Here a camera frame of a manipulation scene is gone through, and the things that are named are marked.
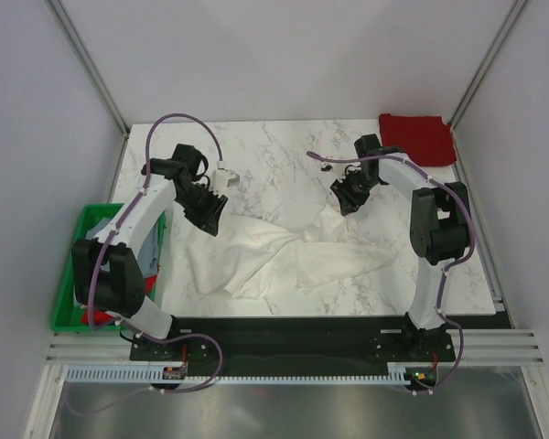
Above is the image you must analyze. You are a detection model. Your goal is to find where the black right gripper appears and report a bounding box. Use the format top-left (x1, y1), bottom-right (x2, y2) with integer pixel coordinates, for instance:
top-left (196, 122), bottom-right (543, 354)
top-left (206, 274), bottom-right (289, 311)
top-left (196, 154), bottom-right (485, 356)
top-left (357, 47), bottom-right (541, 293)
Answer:
top-left (330, 170), bottom-right (381, 217)

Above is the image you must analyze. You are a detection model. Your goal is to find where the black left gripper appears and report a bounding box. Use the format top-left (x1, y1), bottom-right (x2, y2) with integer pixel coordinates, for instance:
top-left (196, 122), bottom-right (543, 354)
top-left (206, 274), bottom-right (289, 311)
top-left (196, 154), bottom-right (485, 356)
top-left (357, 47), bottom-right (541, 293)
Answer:
top-left (174, 185), bottom-right (228, 237)

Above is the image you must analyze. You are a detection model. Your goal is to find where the white t shirt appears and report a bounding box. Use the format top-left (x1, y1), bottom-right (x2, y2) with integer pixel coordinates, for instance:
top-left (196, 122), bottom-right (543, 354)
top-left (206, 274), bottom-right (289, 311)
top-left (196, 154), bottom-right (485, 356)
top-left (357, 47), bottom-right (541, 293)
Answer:
top-left (186, 206), bottom-right (396, 299)

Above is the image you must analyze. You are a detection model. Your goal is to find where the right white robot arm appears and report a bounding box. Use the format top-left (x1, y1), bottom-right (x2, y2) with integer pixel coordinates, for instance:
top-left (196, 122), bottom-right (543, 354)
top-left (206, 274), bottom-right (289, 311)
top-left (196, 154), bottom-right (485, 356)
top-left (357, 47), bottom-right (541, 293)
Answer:
top-left (330, 134), bottom-right (476, 360)

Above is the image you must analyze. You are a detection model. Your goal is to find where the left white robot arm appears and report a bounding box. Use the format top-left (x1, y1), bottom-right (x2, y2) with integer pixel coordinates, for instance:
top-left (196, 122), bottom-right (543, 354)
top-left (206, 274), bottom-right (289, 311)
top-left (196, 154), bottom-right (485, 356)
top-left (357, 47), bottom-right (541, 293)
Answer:
top-left (71, 158), bottom-right (239, 359)

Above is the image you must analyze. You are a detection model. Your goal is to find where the grey-blue t shirt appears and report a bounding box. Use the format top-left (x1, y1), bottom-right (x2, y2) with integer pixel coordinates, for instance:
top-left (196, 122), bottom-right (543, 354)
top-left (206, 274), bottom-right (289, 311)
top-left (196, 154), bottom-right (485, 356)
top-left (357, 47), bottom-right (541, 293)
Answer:
top-left (84, 218), bottom-right (160, 278)

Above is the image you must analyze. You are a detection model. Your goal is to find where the folded red t shirt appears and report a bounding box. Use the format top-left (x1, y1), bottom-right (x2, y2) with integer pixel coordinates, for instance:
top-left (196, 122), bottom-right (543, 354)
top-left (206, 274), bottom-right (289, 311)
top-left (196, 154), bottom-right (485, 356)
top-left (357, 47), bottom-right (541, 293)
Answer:
top-left (378, 113), bottom-right (457, 167)

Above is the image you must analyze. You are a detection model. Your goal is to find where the red t shirt in bin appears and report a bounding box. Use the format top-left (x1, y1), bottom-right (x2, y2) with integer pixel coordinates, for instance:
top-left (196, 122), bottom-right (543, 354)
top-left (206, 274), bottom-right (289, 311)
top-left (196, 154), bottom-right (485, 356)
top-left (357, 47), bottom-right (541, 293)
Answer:
top-left (80, 274), bottom-right (157, 326)

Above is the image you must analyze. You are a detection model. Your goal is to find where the green plastic bin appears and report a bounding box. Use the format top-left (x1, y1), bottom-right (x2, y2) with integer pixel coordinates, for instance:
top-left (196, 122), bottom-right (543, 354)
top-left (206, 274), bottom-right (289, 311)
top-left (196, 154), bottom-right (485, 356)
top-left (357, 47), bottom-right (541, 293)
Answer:
top-left (50, 203), bottom-right (166, 333)

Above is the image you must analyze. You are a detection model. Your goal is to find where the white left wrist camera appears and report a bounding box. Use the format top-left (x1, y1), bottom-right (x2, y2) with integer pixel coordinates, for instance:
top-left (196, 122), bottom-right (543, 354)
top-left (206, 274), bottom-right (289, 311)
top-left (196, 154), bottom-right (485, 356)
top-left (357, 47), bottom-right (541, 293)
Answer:
top-left (210, 168), bottom-right (240, 196)

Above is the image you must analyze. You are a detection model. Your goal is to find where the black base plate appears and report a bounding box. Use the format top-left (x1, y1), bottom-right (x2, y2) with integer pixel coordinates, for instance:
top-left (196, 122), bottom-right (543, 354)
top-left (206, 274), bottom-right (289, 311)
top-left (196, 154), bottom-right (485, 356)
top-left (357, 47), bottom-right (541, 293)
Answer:
top-left (130, 316), bottom-right (456, 378)

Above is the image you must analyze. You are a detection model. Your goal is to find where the aluminium frame rail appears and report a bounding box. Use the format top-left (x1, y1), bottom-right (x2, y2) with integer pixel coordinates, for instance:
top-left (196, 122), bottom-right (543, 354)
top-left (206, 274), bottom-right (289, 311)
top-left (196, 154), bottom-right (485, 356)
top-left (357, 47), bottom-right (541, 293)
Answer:
top-left (47, 329), bottom-right (544, 367)

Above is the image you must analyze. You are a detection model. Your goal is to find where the white slotted cable duct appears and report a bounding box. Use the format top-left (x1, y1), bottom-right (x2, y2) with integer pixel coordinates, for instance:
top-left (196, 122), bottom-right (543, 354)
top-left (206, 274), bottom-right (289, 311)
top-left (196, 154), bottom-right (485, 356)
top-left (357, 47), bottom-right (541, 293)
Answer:
top-left (66, 365), bottom-right (437, 386)

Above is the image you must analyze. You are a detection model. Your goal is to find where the left aluminium corner post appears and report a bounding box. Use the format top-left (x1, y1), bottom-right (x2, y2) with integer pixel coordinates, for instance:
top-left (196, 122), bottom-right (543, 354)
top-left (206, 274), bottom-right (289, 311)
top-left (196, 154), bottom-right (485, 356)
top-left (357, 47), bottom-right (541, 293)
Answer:
top-left (45, 0), bottom-right (130, 139)

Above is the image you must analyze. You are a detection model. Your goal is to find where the aluminium corner post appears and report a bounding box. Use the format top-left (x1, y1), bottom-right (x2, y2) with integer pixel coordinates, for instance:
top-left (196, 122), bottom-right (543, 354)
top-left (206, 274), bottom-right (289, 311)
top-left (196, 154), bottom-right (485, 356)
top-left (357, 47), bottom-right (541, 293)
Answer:
top-left (447, 0), bottom-right (531, 131)
top-left (45, 0), bottom-right (130, 139)

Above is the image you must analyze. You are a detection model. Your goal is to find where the right aluminium corner post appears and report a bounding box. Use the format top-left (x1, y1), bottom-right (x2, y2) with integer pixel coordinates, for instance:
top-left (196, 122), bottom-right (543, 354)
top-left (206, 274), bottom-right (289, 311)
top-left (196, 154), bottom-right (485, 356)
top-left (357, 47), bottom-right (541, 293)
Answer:
top-left (447, 0), bottom-right (531, 131)

